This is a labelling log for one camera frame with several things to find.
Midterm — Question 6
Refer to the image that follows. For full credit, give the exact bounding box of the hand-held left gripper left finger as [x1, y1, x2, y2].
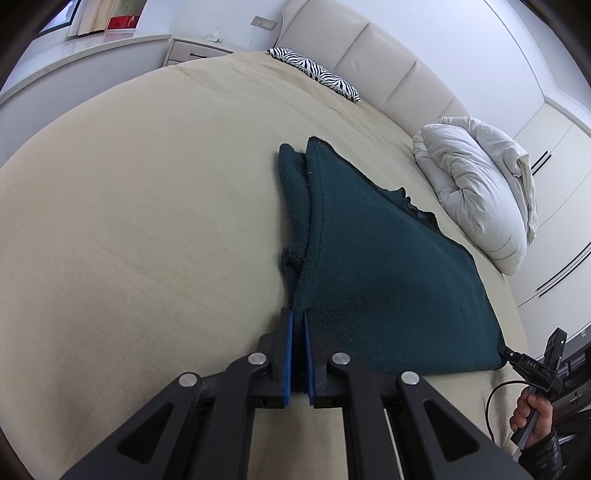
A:
[60, 308, 296, 480]

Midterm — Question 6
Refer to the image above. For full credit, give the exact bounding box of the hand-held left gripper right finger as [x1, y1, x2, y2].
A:
[302, 308, 532, 480]

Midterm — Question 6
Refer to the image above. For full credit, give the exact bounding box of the dark green sweater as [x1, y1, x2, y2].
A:
[277, 136, 506, 377]

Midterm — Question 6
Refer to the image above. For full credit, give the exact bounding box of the person's right forearm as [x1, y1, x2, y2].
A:
[516, 427, 568, 480]

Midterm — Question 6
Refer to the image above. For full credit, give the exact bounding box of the person's right hand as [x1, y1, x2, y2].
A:
[509, 392, 556, 448]

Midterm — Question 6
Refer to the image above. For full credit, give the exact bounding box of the white folded duvet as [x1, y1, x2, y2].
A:
[412, 116, 539, 275]

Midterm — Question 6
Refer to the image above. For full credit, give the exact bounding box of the white wardrobe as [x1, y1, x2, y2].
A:
[512, 97, 591, 333]

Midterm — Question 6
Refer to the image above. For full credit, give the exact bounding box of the bed with beige sheet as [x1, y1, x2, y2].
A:
[0, 50, 528, 480]

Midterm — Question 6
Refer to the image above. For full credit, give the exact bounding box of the zebra print pillow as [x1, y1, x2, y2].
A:
[267, 47, 361, 103]

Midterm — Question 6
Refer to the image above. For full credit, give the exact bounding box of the cream padded headboard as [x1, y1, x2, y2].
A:
[274, 0, 472, 134]

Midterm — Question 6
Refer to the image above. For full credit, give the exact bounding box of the white nightstand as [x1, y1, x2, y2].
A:
[165, 39, 241, 68]

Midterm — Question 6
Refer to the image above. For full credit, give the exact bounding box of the white window seat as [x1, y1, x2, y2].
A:
[0, 32, 172, 162]

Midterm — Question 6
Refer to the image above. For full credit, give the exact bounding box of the beige curtain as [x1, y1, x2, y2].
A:
[76, 0, 148, 38]

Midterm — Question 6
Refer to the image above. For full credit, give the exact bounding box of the dark framed window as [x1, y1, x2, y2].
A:
[39, 0, 81, 33]

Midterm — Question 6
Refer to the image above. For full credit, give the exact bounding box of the black cable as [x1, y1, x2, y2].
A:
[485, 379, 527, 448]

